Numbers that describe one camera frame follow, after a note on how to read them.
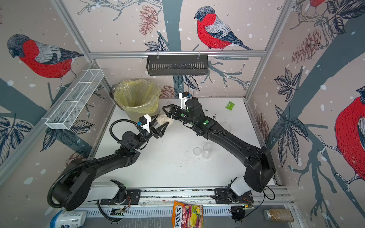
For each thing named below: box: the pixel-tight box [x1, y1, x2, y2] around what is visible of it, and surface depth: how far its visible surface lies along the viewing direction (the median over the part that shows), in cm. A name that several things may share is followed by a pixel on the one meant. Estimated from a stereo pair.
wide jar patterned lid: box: [156, 114, 174, 128], surface depth 74 cm
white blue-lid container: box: [49, 209, 87, 228], surface depth 64 cm
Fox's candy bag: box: [171, 200, 204, 228], surface depth 67 cm
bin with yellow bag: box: [109, 79, 162, 123], surface depth 94 cm
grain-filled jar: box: [263, 209, 295, 223], surface depth 66 cm
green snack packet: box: [225, 101, 236, 111], surface depth 116 cm
